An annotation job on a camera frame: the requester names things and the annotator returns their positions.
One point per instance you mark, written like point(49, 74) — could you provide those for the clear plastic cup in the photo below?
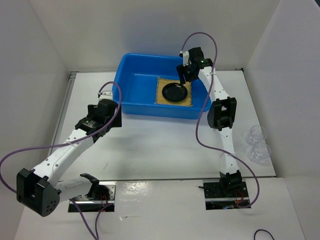
point(259, 152)
point(257, 133)

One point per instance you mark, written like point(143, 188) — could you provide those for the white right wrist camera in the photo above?
point(185, 57)

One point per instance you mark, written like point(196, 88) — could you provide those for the blue plastic bin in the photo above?
point(137, 76)

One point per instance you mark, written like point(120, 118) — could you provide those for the black round plate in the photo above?
point(174, 92)

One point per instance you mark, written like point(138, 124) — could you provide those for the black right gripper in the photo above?
point(181, 70)

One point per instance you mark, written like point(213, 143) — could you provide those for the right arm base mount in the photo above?
point(216, 198)

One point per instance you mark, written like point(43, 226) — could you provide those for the woven bamboo mat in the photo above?
point(159, 99)

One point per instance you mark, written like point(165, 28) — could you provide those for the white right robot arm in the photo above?
point(220, 116)

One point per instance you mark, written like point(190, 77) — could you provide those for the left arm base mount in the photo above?
point(104, 198)

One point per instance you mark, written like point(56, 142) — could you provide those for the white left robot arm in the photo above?
point(41, 188)

